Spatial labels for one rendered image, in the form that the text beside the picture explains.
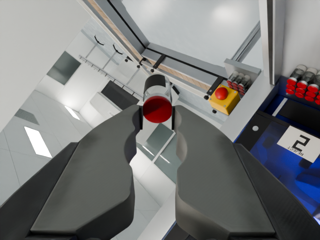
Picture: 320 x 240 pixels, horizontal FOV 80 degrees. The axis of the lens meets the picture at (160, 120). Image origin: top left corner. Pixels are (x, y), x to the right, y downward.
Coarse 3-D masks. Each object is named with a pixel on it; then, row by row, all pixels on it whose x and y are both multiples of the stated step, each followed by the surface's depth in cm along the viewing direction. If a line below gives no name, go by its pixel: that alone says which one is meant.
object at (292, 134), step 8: (288, 128) 51; (288, 136) 50; (296, 136) 49; (312, 136) 48; (280, 144) 50; (288, 144) 49; (312, 144) 47; (296, 152) 48; (304, 152) 47; (312, 152) 46; (312, 160) 46
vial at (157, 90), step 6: (168, 78) 16; (168, 84) 15; (150, 90) 13; (156, 90) 13; (162, 90) 13; (168, 90) 14; (144, 96) 14; (150, 96) 13; (162, 96) 13; (168, 96) 14
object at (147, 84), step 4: (152, 76) 15; (156, 76) 15; (160, 76) 15; (164, 76) 16; (148, 80) 15; (152, 80) 15; (156, 80) 14; (160, 80) 15; (164, 80) 15; (148, 84) 14; (152, 84) 14; (156, 84) 14; (160, 84) 14; (164, 84) 14; (144, 88) 15
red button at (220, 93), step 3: (222, 87) 61; (216, 90) 62; (219, 90) 61; (222, 90) 60; (225, 90) 60; (216, 93) 61; (219, 93) 61; (222, 93) 60; (225, 93) 60; (228, 93) 61; (216, 96) 62; (219, 96) 61; (222, 96) 60; (225, 96) 60; (219, 99) 62; (222, 99) 61
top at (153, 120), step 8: (152, 96) 13; (160, 96) 13; (144, 104) 13; (152, 104) 13; (160, 104) 13; (168, 104) 13; (144, 112) 13; (152, 112) 13; (160, 112) 13; (168, 112) 13; (152, 120) 13; (160, 120) 13
